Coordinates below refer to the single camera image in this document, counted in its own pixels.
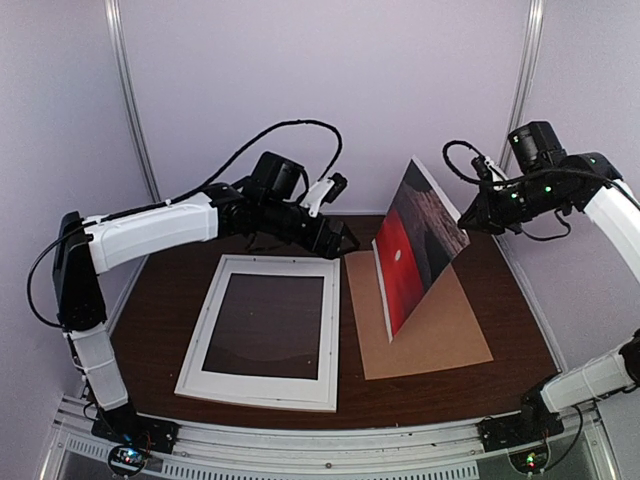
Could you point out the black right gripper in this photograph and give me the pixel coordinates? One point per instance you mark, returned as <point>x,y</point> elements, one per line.
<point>487,214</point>

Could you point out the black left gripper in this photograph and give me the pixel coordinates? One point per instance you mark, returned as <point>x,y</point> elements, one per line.
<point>334,237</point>

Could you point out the red and dark photo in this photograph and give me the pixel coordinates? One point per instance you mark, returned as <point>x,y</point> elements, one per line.
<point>418,240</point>

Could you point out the clear acrylic sheet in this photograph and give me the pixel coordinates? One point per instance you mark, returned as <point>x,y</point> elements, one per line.
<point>268,326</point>

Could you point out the brown backing board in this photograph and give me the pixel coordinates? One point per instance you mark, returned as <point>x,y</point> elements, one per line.
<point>442,333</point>

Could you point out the white picture frame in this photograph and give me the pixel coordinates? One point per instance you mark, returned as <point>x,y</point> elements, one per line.
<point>332,370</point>

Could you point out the white mat board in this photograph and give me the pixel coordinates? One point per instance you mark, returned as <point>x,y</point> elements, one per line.
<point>325,360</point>

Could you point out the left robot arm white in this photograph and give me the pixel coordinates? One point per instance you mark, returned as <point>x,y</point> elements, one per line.
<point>92,246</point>

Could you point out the right controller board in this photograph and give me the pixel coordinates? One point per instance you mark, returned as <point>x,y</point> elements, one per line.
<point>530,461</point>

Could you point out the controller board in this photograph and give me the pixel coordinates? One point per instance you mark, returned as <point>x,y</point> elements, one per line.
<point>126,460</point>
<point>530,461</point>

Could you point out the left controller board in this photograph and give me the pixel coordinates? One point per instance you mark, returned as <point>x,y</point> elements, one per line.
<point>126,460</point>

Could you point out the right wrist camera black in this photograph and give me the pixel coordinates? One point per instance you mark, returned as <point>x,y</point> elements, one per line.
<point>536,146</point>

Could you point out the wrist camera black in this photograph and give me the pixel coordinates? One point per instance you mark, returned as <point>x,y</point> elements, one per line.
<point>275,176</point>
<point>536,146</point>

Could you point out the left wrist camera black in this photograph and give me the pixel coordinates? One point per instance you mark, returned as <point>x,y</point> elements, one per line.
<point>275,176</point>

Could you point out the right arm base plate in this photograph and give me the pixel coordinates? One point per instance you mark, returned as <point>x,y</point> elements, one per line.
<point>532,423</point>

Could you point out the aluminium corner post right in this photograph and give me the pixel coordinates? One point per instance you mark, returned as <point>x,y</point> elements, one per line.
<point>528,62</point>

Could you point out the aluminium corner post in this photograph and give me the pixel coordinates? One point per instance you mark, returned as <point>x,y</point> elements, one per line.
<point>528,62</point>
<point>118,42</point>

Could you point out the aluminium front rail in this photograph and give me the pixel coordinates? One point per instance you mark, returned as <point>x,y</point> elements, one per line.
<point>451,450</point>

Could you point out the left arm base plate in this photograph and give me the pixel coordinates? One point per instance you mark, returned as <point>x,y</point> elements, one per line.
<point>124,425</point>

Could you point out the aluminium corner post left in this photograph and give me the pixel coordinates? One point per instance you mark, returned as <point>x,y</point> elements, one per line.
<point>118,42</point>

